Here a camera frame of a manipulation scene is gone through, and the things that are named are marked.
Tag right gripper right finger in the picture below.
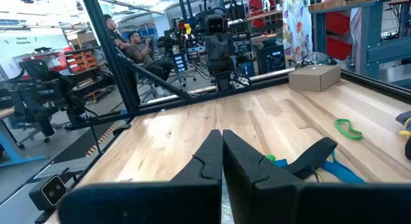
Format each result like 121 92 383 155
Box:
223 129 411 224

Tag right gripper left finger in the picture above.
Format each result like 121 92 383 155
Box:
57 129 223 224

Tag blue rubber band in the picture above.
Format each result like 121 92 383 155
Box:
274 150 366 184

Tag black equipment case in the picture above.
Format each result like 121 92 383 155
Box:
255 42 286 76

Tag red shelf bins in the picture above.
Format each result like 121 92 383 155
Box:
247 0 267 28

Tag person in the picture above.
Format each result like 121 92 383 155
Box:
103 13 131 50
127 30 174 90

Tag colourful floral cloth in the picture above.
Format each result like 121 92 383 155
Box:
281 0 314 61

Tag brown cardboard box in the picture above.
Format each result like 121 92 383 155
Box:
288 64 342 92

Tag red storage bin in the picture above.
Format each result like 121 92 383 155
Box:
326 36 353 61
326 11 353 37

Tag grey black work glove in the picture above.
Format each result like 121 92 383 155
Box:
395 110 411 161

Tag parts shelf with orange bins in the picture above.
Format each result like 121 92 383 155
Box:
64 46 107 78

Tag blue table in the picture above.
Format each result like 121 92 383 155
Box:
0 107 48 169

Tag black camera on tripod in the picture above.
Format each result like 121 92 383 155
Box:
156 28 180 58

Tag black fixed camera box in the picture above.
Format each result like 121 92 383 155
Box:
28 168 78 215

